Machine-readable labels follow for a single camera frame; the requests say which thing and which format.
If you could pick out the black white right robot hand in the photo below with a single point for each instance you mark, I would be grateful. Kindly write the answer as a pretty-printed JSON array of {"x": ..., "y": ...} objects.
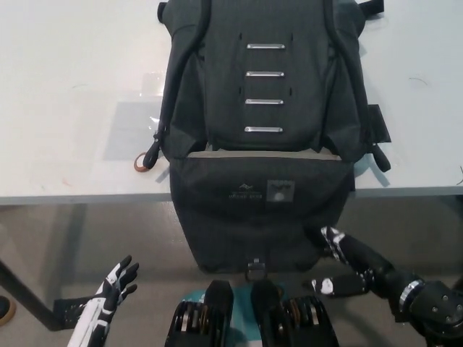
[{"x": 372, "y": 269}]

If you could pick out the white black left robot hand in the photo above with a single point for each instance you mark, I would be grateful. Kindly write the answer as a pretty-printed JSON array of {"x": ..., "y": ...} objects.
[{"x": 99, "y": 307}]

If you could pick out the dark grey backpack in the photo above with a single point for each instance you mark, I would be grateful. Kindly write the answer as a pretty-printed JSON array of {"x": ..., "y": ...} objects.
[{"x": 260, "y": 108}]

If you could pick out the black teal robot body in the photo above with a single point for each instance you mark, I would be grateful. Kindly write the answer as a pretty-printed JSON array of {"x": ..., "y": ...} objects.
[{"x": 264, "y": 321}]

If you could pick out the black perforated foot plate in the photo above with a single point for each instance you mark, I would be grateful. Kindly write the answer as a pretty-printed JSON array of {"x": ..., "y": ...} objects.
[{"x": 68, "y": 311}]

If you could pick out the black table leg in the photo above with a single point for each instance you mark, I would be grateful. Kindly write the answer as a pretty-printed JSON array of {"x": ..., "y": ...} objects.
[{"x": 25, "y": 292}]

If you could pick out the brown soled shoe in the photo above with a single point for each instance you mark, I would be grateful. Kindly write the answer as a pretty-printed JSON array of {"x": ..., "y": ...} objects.
[{"x": 5, "y": 311}]

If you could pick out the transparent plastic film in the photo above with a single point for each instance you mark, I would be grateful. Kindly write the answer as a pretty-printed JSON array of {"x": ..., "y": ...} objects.
[{"x": 150, "y": 85}]

